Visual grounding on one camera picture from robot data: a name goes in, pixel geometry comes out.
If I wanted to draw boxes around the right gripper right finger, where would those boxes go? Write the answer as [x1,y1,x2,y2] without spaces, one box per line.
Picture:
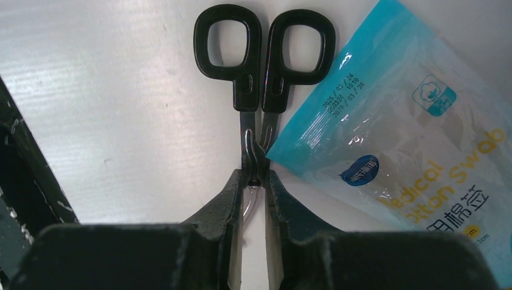
[264,170,499,289]

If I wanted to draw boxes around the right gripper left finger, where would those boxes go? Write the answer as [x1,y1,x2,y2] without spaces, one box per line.
[8,169,244,289]

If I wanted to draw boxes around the blue plaster packet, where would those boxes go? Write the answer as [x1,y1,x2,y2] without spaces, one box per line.
[267,1,511,288]

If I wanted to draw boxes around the black medical scissors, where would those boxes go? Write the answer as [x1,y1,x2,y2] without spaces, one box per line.
[193,4,336,221]

